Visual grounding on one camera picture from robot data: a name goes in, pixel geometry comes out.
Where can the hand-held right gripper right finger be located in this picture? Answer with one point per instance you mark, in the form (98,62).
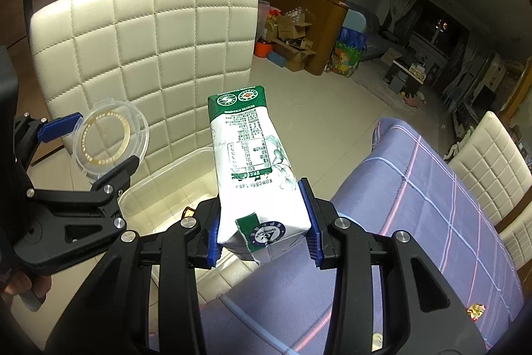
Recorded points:
(312,230)

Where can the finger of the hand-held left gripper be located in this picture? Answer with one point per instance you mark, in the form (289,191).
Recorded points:
(54,128)
(112,178)

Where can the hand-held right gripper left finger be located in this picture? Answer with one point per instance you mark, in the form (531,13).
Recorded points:
(214,238)

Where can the clear plastic bin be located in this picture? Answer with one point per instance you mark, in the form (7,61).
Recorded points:
(166,193)

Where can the green and white milk carton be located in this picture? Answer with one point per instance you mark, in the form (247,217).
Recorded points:
(249,155)

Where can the person's left hand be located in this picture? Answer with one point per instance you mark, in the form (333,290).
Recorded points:
(35,287)

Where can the purple plaid tablecloth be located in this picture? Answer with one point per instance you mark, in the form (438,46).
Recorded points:
(415,193)

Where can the large cream quilted chair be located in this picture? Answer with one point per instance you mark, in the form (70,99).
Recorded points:
(166,47)

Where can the pink toy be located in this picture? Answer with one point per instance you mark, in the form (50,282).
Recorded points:
(412,99)

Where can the large open cardboard box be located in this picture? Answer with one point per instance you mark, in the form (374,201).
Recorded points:
(297,57)

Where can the small blue box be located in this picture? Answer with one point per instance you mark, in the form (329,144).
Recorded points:
(276,59)

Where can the colourful printed bag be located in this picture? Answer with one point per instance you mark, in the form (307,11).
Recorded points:
(345,55)

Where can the small red yellow candy wrapper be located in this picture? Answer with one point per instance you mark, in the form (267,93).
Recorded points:
(476,312)

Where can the low coffee table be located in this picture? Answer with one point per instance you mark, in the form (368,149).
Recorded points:
(409,72)

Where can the orange bucket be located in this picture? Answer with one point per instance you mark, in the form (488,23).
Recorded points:
(263,49)

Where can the cream quilted dining chair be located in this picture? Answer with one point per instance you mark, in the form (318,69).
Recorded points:
(490,168)
(519,247)

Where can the grey sofa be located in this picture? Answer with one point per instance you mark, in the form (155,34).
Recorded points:
(384,41)

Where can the wooden cabinet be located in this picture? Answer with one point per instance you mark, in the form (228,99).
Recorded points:
(324,22)

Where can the light blue water jug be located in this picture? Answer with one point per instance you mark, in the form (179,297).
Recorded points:
(355,21)

